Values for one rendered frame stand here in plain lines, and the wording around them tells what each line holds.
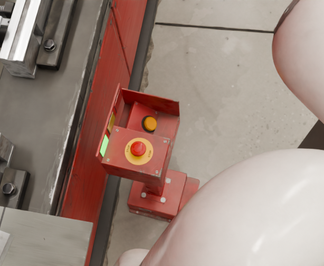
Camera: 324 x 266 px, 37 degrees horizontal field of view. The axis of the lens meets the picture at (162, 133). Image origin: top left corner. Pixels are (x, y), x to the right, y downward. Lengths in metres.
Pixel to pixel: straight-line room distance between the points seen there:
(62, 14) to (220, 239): 1.05
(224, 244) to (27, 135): 0.94
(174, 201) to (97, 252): 0.36
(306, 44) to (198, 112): 1.74
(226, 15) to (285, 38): 1.94
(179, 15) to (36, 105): 1.23
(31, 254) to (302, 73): 0.74
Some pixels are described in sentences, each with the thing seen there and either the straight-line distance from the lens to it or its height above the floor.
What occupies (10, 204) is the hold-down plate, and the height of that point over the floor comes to 0.91.
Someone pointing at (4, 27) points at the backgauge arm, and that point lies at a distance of 1.38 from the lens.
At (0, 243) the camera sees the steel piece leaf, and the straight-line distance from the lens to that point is 1.02.
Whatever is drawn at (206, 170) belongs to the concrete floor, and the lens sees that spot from 2.01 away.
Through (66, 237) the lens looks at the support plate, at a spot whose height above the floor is 1.00.
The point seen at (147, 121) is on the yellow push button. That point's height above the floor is 0.73.
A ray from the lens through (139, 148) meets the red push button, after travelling 1.20.
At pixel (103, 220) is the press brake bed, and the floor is 0.05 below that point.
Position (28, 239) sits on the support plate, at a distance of 1.00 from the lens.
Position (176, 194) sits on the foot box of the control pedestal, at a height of 0.12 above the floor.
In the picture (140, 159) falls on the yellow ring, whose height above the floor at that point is 0.78.
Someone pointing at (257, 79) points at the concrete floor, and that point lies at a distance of 2.17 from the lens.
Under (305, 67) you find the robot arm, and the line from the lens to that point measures 0.37.
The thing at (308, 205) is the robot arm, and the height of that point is 1.67.
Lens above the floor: 1.95
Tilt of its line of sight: 71 degrees down
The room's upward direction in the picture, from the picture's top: 9 degrees counter-clockwise
